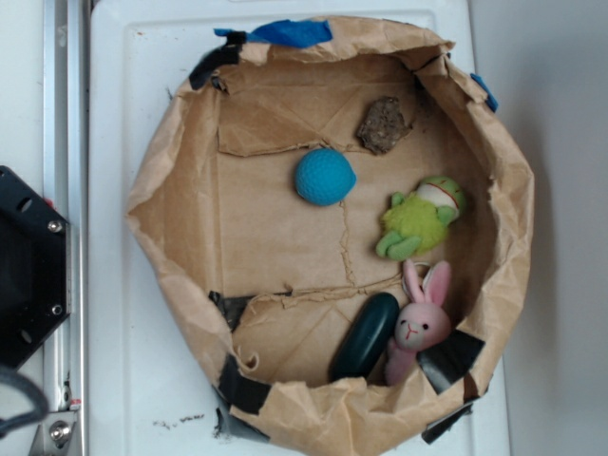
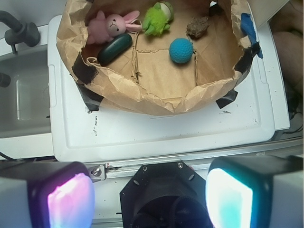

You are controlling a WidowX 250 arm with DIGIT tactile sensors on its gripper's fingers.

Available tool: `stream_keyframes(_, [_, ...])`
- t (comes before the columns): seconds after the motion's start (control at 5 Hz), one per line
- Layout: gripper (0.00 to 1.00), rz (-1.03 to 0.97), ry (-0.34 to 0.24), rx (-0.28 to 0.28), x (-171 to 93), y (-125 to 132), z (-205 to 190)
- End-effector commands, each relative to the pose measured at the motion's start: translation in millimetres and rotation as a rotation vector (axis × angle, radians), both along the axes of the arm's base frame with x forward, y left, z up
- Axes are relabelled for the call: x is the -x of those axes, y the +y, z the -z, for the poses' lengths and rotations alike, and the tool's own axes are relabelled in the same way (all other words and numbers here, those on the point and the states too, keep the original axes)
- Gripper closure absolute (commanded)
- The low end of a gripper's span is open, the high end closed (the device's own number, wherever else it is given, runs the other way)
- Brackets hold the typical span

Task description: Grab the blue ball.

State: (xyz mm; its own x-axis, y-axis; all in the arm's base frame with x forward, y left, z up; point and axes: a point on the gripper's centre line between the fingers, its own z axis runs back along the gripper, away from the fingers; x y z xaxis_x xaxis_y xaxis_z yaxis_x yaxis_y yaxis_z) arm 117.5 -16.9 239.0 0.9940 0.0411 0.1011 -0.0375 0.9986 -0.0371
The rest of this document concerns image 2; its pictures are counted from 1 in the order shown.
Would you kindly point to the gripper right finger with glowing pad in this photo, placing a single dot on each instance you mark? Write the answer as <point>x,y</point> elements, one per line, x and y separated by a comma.
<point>256,192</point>

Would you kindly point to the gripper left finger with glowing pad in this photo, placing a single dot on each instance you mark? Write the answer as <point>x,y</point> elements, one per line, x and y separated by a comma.
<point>46,195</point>

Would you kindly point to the blue dimpled ball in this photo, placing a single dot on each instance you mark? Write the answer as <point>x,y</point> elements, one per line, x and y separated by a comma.
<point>181,50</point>

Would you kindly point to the clear plastic bin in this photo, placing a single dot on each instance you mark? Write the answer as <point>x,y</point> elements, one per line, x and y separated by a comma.
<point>24,103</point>

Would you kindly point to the brown paper bag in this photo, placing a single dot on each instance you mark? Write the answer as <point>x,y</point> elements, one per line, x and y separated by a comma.
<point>144,79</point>

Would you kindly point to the dark green oval case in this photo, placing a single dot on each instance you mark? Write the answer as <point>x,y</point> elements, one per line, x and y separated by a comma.
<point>114,48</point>

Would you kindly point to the brown rock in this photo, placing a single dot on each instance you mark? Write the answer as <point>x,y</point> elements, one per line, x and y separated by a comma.
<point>197,27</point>

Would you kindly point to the pink plush bunny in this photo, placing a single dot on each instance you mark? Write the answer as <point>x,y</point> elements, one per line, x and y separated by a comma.
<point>103,29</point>

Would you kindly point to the green plush frog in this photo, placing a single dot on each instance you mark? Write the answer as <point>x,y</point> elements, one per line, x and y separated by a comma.
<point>157,18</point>

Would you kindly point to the aluminium extrusion rail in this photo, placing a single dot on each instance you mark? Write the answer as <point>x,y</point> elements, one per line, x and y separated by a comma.
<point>199,161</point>

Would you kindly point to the black octagonal mount plate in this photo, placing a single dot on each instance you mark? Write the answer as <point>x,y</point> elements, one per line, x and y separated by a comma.
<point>165,195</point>

